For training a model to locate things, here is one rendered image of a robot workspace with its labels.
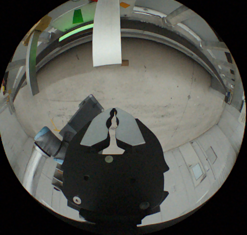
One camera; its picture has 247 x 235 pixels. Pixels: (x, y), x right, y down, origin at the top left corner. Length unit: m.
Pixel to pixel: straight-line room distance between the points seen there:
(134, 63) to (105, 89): 0.51
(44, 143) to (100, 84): 0.87
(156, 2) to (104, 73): 0.90
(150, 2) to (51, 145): 0.97
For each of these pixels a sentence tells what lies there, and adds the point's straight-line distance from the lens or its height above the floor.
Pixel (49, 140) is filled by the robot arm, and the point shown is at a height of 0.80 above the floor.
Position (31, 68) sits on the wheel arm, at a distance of 0.29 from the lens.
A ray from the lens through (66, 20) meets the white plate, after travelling 0.33.
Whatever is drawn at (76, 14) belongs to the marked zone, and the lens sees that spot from 0.31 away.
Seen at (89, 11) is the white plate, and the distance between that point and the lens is 0.31.
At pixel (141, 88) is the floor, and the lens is 1.01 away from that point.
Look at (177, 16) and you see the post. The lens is 0.34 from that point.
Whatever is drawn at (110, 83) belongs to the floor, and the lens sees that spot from 0.95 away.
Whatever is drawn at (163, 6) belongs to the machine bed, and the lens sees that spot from 0.58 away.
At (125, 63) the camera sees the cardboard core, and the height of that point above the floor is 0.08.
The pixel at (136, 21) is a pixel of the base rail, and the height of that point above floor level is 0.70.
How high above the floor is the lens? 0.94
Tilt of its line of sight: 59 degrees down
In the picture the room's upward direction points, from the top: 175 degrees clockwise
